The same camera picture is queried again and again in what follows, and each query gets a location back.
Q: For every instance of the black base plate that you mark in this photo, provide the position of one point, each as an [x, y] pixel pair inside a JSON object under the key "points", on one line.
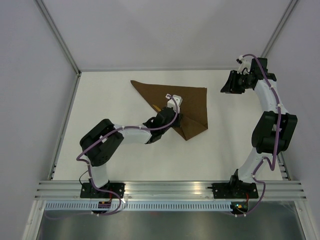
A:
{"points": [[237, 191], [108, 191]]}

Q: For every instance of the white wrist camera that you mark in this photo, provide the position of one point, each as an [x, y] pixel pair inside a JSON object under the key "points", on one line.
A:
{"points": [[245, 65], [173, 101]]}

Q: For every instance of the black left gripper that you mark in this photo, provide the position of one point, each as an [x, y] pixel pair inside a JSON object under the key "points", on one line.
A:
{"points": [[179, 118]]}

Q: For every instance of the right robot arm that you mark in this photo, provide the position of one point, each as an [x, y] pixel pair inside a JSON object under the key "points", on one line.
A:
{"points": [[272, 134]]}

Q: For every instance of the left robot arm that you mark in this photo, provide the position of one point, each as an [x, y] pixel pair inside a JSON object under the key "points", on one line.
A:
{"points": [[102, 141]]}

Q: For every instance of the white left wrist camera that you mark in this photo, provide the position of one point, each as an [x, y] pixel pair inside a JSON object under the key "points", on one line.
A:
{"points": [[173, 101]]}

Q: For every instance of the white slotted cable duct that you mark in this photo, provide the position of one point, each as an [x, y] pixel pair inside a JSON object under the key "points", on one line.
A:
{"points": [[158, 206]]}

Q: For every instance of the aluminium frame rail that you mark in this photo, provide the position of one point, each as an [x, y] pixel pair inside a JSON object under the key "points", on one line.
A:
{"points": [[280, 26]]}

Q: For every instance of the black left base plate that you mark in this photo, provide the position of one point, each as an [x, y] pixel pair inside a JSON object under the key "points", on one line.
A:
{"points": [[108, 191]]}

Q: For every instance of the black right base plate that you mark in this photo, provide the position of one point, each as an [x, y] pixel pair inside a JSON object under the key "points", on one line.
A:
{"points": [[237, 191]]}

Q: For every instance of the brown cloth napkin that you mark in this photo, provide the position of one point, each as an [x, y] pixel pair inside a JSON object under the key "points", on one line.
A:
{"points": [[193, 107]]}

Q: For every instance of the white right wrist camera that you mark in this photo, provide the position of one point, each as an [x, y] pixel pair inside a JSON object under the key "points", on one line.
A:
{"points": [[245, 65]]}

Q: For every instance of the aluminium front mounting rail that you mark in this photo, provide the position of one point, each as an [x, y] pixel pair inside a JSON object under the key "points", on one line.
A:
{"points": [[279, 190]]}

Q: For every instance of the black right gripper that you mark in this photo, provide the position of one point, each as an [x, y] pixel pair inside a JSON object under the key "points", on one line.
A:
{"points": [[230, 86]]}

